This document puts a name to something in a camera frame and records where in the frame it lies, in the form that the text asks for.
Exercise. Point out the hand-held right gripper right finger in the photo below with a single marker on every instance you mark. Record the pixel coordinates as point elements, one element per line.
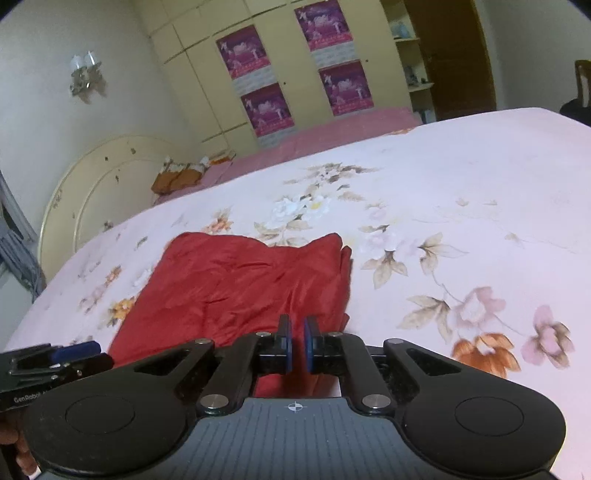
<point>308,346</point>

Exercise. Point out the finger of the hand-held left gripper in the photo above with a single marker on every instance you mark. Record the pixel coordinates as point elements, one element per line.
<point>76,351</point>

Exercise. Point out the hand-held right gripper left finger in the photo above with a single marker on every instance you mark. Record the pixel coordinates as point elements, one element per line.
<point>287,346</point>

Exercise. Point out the red puffer jacket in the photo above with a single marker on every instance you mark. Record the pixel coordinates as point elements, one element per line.
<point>231,281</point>

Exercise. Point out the person's left hand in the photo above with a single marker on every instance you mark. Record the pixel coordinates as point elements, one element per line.
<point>25,461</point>

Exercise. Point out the grey hanging cloth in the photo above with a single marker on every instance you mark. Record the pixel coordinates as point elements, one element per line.
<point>16,240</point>

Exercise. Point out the cream bed headboard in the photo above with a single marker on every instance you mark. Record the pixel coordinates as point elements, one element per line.
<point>92,184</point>

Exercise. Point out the orange cloth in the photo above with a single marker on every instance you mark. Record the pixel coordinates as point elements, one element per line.
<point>178,177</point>

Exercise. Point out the floral pink bed sheet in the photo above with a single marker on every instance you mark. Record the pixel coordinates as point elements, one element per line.
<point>461,207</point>

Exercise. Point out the plain pink bedspread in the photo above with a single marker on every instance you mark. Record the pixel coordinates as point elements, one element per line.
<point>304,138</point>

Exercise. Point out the cream wardrobe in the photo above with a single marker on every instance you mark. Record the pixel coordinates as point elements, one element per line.
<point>194,92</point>

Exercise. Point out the brown wooden door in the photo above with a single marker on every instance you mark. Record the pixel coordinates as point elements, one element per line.
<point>452,60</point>

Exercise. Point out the light blue shelf ornament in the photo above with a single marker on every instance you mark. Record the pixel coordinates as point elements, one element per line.
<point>400,30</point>

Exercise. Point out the dark wooden chair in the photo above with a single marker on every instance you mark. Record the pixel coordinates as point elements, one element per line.
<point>579,97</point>

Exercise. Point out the purple wall poster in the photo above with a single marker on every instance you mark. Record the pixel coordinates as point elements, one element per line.
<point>321,23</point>
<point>268,108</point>
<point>346,87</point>
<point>242,50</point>

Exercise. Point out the glass wall lamp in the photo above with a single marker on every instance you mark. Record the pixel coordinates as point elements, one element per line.
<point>85,74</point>

